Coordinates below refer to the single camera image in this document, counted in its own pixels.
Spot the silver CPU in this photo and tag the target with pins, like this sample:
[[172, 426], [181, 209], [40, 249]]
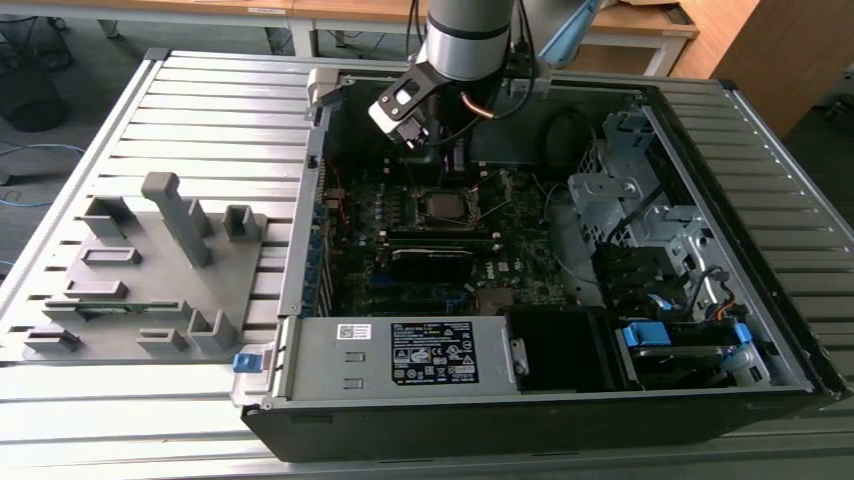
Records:
[[444, 206]]

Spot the thin metal locking lever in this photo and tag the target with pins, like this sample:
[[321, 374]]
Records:
[[501, 209]]

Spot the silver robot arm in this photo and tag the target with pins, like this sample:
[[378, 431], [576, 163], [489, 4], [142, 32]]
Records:
[[468, 35]]

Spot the CPU socket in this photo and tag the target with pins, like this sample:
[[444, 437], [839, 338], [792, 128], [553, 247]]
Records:
[[476, 224]]

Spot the black RAM slot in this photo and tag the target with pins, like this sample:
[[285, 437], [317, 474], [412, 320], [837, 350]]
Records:
[[441, 232], [441, 242]]

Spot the copper coloured curved tube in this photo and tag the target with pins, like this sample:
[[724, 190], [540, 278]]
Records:
[[471, 106]]

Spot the grey plastic case latch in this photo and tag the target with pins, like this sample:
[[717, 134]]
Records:
[[322, 85]]

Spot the silver drive cage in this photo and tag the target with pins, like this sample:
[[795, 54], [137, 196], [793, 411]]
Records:
[[591, 187]]

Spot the black graphics card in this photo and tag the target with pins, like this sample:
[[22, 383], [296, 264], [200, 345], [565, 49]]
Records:
[[428, 265]]

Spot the green motherboard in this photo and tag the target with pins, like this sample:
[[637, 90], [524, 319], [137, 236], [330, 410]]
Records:
[[528, 260]]

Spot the brown chipset heatsink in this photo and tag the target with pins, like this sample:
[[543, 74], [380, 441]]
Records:
[[496, 300]]

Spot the grey power supply unit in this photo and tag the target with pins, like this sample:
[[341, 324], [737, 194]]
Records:
[[321, 360]]

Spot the blue disk carrier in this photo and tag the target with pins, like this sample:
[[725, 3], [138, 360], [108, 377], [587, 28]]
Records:
[[644, 334]]

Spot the wooden cabinet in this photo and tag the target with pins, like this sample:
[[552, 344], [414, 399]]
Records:
[[788, 50]]

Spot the grey parts rack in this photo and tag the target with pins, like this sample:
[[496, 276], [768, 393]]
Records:
[[154, 280]]

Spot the blue case latch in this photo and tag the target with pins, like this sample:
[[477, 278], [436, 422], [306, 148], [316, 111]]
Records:
[[248, 363]]

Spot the black hard disk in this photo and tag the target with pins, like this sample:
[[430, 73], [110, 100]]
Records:
[[675, 367]]

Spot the green RAM stick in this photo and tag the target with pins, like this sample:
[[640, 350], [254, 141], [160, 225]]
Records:
[[134, 308]]

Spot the blue plastic clip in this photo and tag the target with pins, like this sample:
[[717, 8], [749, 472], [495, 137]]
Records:
[[743, 335]]

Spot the black open PC case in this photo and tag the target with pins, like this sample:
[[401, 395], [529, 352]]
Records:
[[468, 430]]

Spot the black round bin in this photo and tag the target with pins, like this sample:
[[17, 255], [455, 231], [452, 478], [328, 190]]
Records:
[[37, 110]]

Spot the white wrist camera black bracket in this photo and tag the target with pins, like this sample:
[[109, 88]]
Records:
[[404, 102]]

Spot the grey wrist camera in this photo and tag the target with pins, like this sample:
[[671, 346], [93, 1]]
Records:
[[535, 85]]

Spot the wooden desk white frame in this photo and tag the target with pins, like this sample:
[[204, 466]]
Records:
[[168, 4], [641, 27]]

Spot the black plastic bracket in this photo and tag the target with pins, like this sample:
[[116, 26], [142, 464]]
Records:
[[635, 270]]

